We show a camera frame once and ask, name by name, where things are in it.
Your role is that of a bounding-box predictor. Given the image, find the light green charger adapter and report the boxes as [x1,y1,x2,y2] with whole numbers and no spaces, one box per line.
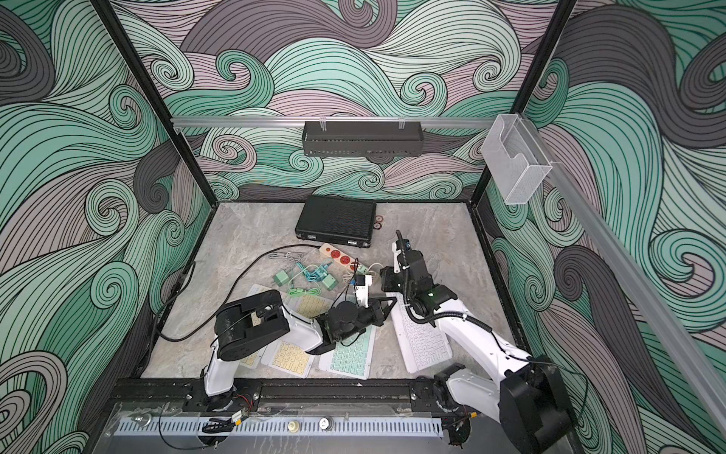
[273,271,291,287]

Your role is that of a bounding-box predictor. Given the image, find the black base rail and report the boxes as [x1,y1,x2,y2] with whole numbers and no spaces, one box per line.
[107,377,563,414]

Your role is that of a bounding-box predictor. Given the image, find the aluminium wall rail back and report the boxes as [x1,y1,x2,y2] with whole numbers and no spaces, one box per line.
[171,115,495,130]

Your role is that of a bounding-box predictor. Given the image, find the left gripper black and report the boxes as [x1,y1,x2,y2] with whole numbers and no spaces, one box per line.
[333,297,395,346]

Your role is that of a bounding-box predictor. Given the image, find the clear acrylic wall holder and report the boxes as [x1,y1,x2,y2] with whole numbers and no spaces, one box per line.
[480,113,552,205]

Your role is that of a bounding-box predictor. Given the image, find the teal cable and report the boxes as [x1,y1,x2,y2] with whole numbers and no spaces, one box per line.
[294,262,333,283]

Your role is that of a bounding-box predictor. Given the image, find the aluminium wall rail right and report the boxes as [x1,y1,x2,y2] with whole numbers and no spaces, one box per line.
[522,118,725,433]

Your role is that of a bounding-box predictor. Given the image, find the wooden power strip green plugs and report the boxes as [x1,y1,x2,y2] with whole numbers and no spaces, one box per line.
[320,243,369,274]

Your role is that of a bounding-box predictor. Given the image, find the white keyboard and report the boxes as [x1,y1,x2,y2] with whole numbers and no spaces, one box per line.
[391,305,453,374]

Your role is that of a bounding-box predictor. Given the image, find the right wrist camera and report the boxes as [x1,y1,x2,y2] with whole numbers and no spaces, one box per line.
[392,230,410,274]

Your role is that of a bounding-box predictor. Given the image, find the white slotted cable duct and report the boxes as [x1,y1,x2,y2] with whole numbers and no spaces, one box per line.
[113,416,444,438]

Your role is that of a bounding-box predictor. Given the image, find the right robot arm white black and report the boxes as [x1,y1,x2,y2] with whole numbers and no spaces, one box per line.
[381,240,576,453]

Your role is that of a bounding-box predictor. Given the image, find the green keyboard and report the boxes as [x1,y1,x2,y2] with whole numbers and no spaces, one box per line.
[318,327,376,379]

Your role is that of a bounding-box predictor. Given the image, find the black wall tray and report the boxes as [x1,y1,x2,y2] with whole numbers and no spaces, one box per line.
[302,122,425,158]

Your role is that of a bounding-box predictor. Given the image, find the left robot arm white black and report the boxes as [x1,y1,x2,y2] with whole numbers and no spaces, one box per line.
[202,289,397,400]

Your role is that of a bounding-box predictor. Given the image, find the aluminium wall rail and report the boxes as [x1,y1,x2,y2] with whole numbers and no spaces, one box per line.
[171,115,495,130]
[522,118,725,433]

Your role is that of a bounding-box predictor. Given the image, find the black flat box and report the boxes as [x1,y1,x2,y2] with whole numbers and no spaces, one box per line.
[295,196,376,248]

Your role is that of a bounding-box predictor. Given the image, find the yellow keyboard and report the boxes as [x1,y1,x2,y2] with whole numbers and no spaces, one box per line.
[239,284,270,370]
[262,295,332,378]

